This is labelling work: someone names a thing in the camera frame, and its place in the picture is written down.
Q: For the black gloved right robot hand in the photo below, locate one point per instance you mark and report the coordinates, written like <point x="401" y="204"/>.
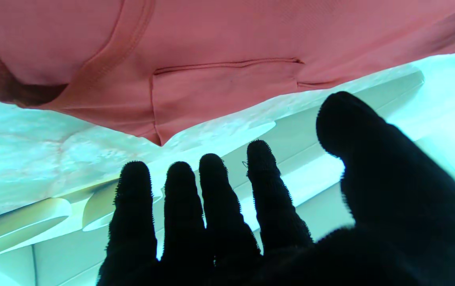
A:
<point x="390" y="222"/>

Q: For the red shirt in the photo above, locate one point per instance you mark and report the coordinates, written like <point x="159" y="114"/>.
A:
<point x="219" y="35"/>

